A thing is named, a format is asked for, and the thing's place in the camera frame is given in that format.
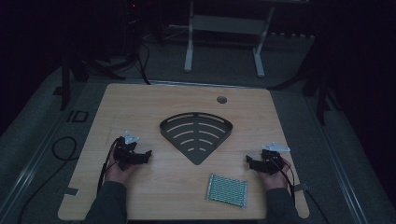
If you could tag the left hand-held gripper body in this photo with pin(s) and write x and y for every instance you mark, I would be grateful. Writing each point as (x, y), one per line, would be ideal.
(124, 152)

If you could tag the black slotted corner shelf tray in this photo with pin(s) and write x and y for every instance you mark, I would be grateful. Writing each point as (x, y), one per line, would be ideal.
(196, 133)

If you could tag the white metal stand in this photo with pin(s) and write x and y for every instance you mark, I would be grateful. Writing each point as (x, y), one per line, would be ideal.
(224, 25)

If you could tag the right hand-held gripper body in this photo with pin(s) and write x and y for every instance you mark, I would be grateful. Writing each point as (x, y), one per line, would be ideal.
(272, 161)

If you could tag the round table grommet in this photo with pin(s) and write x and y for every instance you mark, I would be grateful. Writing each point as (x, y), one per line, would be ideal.
(221, 100)

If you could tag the grey tape piece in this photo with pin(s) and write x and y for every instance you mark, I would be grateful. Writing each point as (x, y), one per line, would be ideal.
(71, 191)
(301, 187)

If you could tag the green patterned cloth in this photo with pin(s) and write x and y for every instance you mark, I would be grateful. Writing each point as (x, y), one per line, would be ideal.
(227, 190)

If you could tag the black tripod stand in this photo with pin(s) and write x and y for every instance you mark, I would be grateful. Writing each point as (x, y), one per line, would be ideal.
(71, 70)
(320, 93)

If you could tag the person's left hand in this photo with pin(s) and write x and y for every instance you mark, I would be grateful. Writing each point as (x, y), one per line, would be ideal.
(116, 175)

